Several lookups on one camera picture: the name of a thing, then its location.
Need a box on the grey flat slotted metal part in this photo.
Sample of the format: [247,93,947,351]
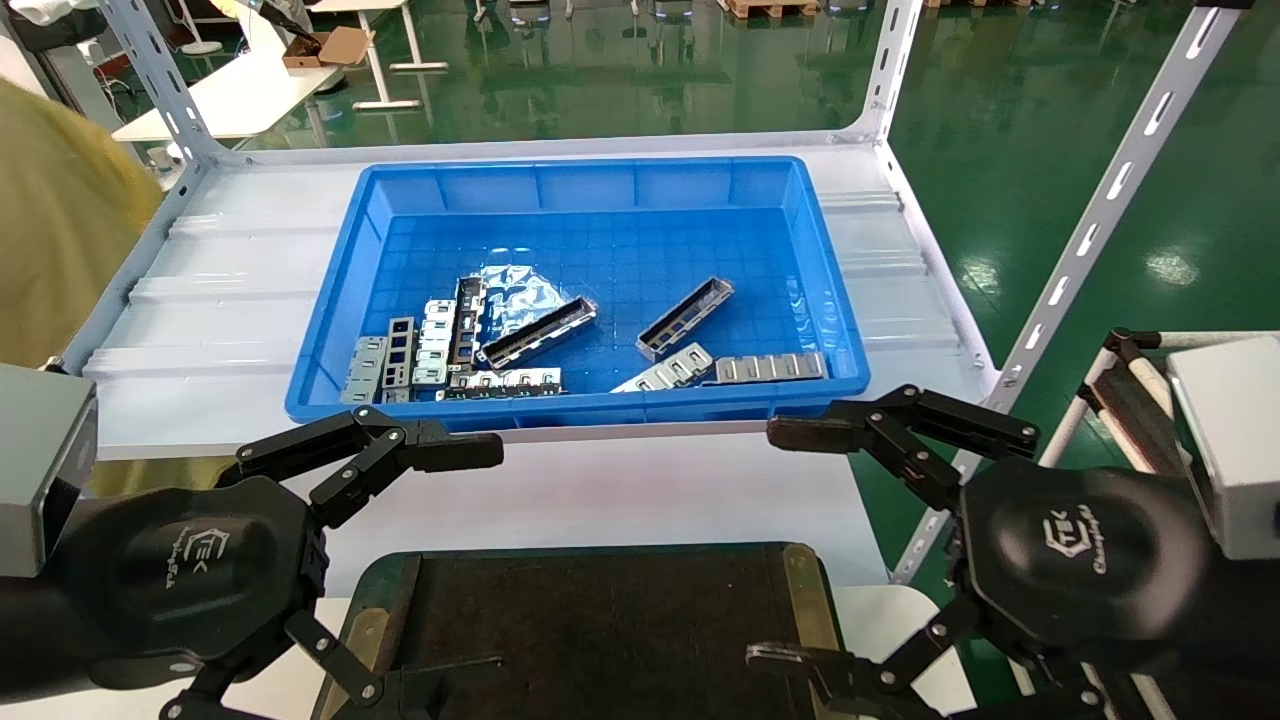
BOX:
[714,350,829,386]
[340,335,389,406]

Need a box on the white machine with black panel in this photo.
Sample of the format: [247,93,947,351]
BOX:
[0,0,109,101]

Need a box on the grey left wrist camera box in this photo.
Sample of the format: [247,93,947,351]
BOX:
[0,362,99,579]

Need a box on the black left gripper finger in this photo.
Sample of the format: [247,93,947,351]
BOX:
[218,405,504,531]

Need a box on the white metal shelf rack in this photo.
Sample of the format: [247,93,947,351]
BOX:
[60,0,1256,586]

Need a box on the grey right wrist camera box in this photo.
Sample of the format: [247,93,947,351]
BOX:
[1165,335,1280,561]

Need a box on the blue plastic tray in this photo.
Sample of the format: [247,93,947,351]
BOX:
[284,155,871,438]

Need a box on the white table with metal legs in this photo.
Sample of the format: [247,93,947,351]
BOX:
[305,0,451,111]

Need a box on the black padded bar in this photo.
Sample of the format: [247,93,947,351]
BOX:
[1078,328,1196,479]

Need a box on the silver foil bag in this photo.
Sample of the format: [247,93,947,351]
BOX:
[478,264,576,346]

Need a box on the white tube frame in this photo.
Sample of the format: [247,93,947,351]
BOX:
[1038,328,1280,471]

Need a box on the brown cardboard box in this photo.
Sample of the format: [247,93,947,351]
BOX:
[282,26,373,69]

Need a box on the white work table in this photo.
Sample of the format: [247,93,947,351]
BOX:
[110,45,346,146]

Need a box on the white round stand base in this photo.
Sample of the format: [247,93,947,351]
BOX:
[178,0,226,56]

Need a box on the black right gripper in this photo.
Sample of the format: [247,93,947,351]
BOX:
[745,462,1231,720]

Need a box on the dark grey slotted metal part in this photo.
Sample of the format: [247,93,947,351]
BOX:
[383,316,417,404]

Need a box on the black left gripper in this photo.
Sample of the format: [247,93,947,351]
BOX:
[40,476,386,720]

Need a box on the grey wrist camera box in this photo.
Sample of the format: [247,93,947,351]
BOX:
[1165,335,1280,561]
[0,362,99,579]

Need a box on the black container with brass strips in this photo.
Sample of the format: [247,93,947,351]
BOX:
[310,540,856,720]

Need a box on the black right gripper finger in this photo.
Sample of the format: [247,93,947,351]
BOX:
[767,384,1041,513]

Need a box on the dark metal channel part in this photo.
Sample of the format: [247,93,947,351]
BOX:
[476,296,599,371]
[636,277,735,363]
[447,276,489,373]

